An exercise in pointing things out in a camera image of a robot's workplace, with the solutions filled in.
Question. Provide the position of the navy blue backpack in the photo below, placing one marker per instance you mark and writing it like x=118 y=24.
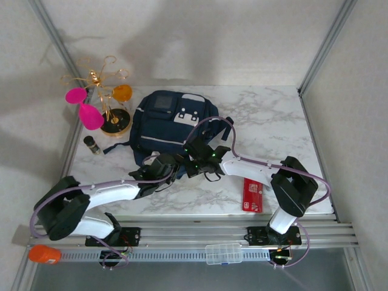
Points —
x=157 y=127

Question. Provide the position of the red packet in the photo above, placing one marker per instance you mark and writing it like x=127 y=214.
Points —
x=253 y=195

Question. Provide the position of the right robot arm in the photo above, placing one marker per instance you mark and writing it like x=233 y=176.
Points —
x=248 y=169

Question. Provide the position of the small black bottle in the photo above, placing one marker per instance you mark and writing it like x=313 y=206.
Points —
x=91 y=145

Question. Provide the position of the pink goblet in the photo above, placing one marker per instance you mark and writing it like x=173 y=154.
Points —
x=91 y=116

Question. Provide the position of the orange goblet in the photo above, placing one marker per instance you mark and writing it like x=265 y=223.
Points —
x=122 y=92

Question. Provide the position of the clear plastic compartment box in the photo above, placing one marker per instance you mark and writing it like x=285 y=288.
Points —
x=224 y=254

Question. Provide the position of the black control board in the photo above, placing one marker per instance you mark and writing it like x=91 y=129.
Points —
x=280 y=256
x=112 y=256

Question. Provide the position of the orange cylinder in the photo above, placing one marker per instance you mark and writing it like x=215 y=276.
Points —
x=44 y=254

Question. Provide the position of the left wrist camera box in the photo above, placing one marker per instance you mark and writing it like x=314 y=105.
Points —
x=154 y=154

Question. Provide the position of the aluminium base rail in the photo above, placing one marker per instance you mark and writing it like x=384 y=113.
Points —
x=194 y=233

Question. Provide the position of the aluminium side rail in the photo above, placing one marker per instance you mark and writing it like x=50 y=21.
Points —
x=315 y=142
x=72 y=142

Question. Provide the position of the aluminium frame post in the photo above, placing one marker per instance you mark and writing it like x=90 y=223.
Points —
x=327 y=39
x=57 y=39

